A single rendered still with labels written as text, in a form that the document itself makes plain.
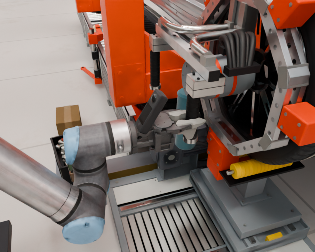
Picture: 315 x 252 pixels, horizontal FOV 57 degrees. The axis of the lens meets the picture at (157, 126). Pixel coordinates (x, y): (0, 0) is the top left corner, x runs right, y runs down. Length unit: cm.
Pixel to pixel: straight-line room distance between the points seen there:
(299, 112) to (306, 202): 111
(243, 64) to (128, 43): 69
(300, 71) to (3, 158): 69
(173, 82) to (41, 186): 97
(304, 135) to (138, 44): 83
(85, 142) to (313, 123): 54
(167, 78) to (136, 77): 16
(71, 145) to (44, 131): 160
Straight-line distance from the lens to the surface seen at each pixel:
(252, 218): 138
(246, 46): 77
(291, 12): 78
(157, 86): 111
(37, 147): 217
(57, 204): 67
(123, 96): 142
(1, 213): 182
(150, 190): 162
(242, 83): 97
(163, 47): 104
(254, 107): 111
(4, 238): 130
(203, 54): 74
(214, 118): 120
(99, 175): 79
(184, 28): 93
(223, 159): 115
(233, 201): 142
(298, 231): 148
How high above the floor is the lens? 127
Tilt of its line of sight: 35 degrees down
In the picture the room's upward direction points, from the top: straight up
